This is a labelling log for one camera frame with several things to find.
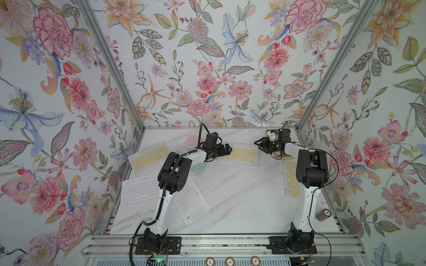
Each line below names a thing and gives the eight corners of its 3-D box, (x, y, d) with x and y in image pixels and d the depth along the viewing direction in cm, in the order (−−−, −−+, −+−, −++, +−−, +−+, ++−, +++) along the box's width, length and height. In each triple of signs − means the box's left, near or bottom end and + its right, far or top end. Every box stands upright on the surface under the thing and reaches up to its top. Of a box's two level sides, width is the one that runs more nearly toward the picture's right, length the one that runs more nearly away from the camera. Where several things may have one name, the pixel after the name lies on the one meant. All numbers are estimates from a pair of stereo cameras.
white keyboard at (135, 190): (121, 205, 89) (119, 204, 87) (123, 182, 97) (122, 181, 95) (159, 197, 92) (158, 195, 90) (158, 176, 100) (158, 174, 98)
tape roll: (316, 221, 83) (324, 217, 78) (313, 213, 86) (321, 208, 80) (325, 221, 83) (333, 217, 78) (321, 213, 86) (329, 208, 80)
